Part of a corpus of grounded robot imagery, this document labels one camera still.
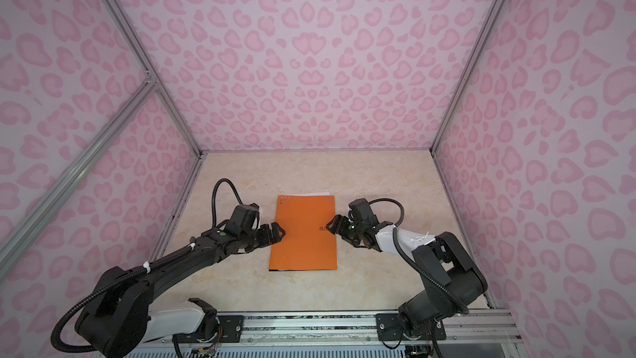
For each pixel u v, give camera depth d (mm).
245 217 681
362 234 700
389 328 736
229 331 734
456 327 739
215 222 689
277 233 798
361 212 719
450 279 439
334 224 830
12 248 501
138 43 838
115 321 403
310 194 1060
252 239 731
